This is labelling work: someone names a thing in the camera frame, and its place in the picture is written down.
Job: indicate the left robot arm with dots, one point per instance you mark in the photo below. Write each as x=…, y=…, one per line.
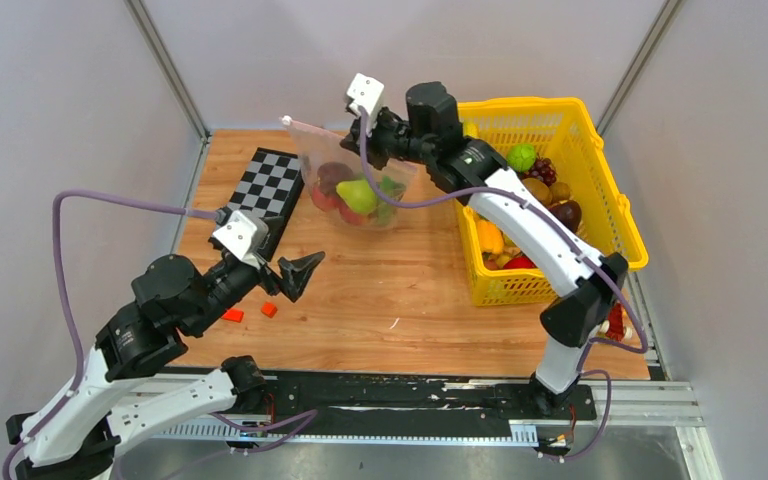
x=82, y=433

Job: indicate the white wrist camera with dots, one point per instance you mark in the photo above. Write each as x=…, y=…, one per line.
x=365, y=93
x=241, y=233

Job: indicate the red tomato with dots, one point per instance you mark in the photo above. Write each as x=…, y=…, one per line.
x=352, y=218

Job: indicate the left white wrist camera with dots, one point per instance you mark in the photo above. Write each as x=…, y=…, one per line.
x=241, y=233

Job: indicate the brown potato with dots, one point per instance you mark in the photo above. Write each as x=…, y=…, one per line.
x=539, y=190

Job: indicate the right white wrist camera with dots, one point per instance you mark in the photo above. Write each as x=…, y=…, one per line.
x=365, y=93

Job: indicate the red apple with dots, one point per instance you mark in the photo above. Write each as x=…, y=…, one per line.
x=323, y=201

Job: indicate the clear zip top bag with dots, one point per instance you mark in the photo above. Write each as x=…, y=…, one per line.
x=316, y=146

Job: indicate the colourful toy at table edge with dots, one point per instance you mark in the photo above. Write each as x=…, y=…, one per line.
x=614, y=327

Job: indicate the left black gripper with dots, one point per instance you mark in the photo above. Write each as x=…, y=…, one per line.
x=298, y=272

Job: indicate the light green vegetable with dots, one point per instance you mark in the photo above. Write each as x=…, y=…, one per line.
x=522, y=157

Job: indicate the brown kiwi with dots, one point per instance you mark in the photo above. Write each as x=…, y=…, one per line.
x=560, y=192

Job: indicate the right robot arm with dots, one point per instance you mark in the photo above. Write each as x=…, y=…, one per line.
x=586, y=282

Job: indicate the yellow bell pepper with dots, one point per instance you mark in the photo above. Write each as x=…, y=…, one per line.
x=489, y=237

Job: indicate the long green cucumber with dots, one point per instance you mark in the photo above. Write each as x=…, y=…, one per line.
x=394, y=190

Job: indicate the small orange cube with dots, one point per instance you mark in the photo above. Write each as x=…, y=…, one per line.
x=269, y=309

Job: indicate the green pear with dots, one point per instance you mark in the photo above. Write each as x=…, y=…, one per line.
x=358, y=196

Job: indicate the yellow plastic basket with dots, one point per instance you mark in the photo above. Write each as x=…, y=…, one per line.
x=560, y=129

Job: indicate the black white chessboard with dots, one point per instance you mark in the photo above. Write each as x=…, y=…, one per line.
x=270, y=188

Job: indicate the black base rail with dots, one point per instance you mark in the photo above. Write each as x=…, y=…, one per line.
x=390, y=409

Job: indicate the orange flat block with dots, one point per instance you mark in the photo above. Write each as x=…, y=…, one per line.
x=233, y=315

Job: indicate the dark red grape bunch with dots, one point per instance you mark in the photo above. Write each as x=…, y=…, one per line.
x=543, y=170

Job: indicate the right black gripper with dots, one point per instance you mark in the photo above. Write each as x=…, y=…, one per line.
x=381, y=117

